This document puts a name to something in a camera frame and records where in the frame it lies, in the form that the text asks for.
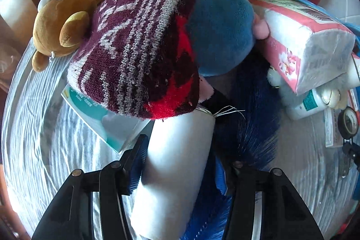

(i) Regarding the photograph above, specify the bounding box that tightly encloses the maroon patterned knit hat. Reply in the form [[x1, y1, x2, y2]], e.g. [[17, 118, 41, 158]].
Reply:
[[67, 0, 220, 120]]

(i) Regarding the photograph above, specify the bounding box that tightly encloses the white plastic basin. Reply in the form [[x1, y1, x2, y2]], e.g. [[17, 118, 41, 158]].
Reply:
[[1, 40, 360, 240]]

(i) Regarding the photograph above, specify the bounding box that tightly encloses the teal tissue box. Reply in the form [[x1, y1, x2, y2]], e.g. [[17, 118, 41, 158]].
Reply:
[[61, 84, 152, 153]]

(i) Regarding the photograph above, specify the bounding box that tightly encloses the blue plush toy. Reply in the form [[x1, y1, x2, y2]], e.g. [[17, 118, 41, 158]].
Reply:
[[184, 0, 272, 77]]

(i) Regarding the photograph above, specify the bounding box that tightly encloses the pink tissue pack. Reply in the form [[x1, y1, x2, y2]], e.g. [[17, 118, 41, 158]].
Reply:
[[249, 0, 356, 95]]

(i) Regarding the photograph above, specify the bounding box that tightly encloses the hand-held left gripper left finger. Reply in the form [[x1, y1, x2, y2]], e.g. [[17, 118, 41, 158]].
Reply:
[[31, 134, 150, 240]]

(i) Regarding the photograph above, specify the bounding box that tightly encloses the white cylinder roll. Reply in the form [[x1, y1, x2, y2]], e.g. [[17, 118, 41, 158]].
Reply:
[[130, 109, 216, 239]]

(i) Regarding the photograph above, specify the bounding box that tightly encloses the dark blue brush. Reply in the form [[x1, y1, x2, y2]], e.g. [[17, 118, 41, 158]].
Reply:
[[180, 52, 283, 240]]

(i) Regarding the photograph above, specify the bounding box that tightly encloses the brown bear plush toy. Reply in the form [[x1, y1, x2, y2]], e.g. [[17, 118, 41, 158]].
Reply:
[[31, 0, 107, 72]]

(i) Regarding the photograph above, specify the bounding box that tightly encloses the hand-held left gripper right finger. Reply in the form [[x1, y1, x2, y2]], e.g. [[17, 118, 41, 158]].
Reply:
[[214, 159, 324, 240]]

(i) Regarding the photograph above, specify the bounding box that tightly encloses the black tape roll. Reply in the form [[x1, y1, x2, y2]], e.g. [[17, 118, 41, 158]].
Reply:
[[337, 106, 360, 139]]

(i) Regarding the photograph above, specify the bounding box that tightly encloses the white bottle green label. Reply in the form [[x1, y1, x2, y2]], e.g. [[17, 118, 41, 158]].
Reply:
[[287, 88, 329, 121]]

